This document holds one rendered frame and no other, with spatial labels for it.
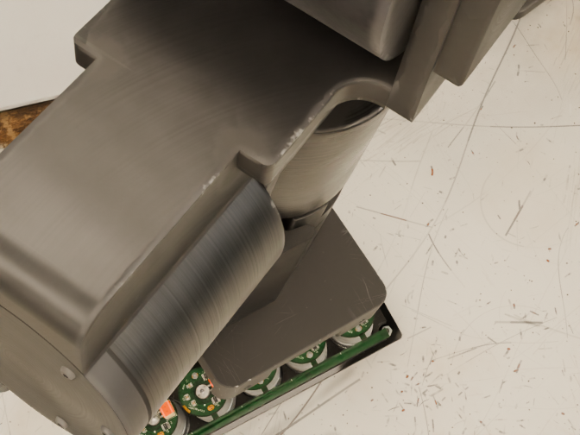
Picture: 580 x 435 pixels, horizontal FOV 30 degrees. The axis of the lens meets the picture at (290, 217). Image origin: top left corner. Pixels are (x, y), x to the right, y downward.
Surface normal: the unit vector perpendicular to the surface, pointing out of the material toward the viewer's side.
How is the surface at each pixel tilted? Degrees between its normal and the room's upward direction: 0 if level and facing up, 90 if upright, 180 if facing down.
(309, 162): 84
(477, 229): 0
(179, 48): 17
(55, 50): 0
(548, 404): 0
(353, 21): 83
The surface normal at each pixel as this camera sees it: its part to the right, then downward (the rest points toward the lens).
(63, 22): -0.05, -0.25
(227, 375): 0.22, -0.42
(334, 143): 0.36, 0.87
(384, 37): 0.82, 0.54
